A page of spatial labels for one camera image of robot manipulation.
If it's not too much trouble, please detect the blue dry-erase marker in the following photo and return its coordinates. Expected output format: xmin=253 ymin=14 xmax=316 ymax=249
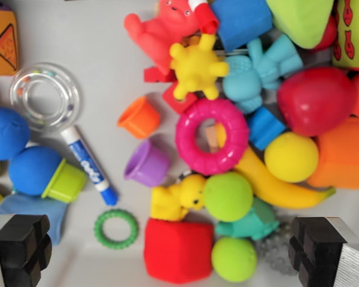
xmin=60 ymin=125 xmax=120 ymax=206

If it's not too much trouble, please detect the red wooden block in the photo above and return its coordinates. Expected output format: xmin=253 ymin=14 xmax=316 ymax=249
xmin=162 ymin=85 xmax=198 ymax=114
xmin=143 ymin=67 xmax=177 ymax=84

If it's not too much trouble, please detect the light blue rubber toy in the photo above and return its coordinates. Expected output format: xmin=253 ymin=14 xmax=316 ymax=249
xmin=222 ymin=34 xmax=305 ymax=115

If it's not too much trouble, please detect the blue cloth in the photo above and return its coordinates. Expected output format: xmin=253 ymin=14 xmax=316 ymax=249
xmin=0 ymin=193 xmax=68 ymax=246

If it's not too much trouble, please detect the grey knobbed ball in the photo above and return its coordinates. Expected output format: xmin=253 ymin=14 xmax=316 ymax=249
xmin=255 ymin=215 xmax=297 ymax=276

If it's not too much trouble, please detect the small green bumpy ring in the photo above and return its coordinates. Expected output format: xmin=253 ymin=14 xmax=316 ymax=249
xmin=94 ymin=209 xmax=139 ymax=251

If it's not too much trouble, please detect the white plastic bin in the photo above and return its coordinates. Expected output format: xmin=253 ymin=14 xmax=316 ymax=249
xmin=0 ymin=0 xmax=359 ymax=287

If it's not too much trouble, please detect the green fabric block, red fish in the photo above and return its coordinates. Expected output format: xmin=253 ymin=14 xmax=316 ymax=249
xmin=331 ymin=0 xmax=359 ymax=69

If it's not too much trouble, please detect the blue cylinder block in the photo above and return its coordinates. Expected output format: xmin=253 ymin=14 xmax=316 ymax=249
xmin=247 ymin=107 xmax=287 ymax=151

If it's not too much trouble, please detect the red wooden stick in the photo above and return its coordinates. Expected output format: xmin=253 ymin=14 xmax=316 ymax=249
xmin=205 ymin=125 xmax=221 ymax=153

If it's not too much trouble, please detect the orange fabric cube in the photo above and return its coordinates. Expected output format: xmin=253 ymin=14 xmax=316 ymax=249
xmin=306 ymin=117 xmax=359 ymax=189

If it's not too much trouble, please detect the yellow knobbed rubber toy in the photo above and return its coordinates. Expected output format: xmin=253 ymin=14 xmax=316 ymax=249
xmin=169 ymin=33 xmax=230 ymax=101

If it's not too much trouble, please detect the coral red rubber animal toy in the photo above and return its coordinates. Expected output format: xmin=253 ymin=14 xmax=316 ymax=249
xmin=124 ymin=0 xmax=203 ymax=75

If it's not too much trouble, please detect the orange fabric block, triangle print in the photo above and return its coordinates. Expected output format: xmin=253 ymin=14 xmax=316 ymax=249
xmin=0 ymin=8 xmax=20 ymax=80

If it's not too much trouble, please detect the green foam ball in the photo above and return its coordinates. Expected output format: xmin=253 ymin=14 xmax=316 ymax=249
xmin=211 ymin=237 xmax=258 ymax=283
xmin=203 ymin=172 xmax=254 ymax=222

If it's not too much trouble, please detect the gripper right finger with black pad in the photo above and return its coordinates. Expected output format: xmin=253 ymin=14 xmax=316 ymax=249
xmin=288 ymin=216 xmax=359 ymax=287

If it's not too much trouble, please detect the red and white marker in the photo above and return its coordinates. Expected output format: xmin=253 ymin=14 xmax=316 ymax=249
xmin=188 ymin=0 xmax=220 ymax=34

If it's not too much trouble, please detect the purple plastic cup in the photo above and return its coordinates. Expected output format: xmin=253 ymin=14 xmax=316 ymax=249
xmin=124 ymin=140 xmax=171 ymax=188

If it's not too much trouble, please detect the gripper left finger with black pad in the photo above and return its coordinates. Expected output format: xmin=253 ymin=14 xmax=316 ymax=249
xmin=0 ymin=213 xmax=53 ymax=287

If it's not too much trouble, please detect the blue foam block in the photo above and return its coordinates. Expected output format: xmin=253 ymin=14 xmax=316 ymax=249
xmin=211 ymin=0 xmax=273 ymax=52

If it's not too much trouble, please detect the red plastic apple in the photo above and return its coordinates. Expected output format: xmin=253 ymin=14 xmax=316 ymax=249
xmin=276 ymin=67 xmax=357 ymax=138

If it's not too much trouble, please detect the yellow rubber bear toy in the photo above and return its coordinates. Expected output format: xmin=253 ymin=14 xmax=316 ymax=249
xmin=151 ymin=174 xmax=208 ymax=222

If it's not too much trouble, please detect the yellow plastic banana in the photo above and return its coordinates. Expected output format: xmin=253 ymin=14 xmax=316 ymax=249
xmin=233 ymin=146 xmax=337 ymax=209

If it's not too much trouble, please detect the pink ribbed plastic ring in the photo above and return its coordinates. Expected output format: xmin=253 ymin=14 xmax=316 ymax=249
xmin=175 ymin=98 xmax=250 ymax=176

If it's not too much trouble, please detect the dark red ball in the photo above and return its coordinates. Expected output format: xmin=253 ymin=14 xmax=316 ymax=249
xmin=314 ymin=14 xmax=338 ymax=51

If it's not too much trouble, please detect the clear plastic rattle ring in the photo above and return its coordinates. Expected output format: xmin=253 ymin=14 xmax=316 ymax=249
xmin=9 ymin=62 xmax=84 ymax=134

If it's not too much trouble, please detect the yellow foam ball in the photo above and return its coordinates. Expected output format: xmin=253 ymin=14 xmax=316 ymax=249
xmin=263 ymin=132 xmax=320 ymax=184

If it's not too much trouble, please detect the blue foam ball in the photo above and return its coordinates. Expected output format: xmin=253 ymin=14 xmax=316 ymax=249
xmin=0 ymin=106 xmax=31 ymax=161
xmin=8 ymin=145 xmax=63 ymax=197

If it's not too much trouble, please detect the red fabric cube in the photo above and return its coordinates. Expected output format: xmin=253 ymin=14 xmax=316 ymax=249
xmin=143 ymin=217 xmax=215 ymax=285

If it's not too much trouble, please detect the lime green fabric shape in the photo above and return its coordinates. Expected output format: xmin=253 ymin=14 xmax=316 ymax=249
xmin=266 ymin=0 xmax=336 ymax=50

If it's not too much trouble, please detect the teal rubber animal toy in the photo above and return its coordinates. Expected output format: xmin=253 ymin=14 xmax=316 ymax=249
xmin=214 ymin=197 xmax=281 ymax=241

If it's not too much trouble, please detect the lime green plastic cup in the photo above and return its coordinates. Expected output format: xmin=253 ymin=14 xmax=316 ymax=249
xmin=41 ymin=158 xmax=88 ymax=204

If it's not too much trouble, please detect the orange plastic cup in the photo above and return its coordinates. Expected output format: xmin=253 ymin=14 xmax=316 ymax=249
xmin=117 ymin=96 xmax=161 ymax=140

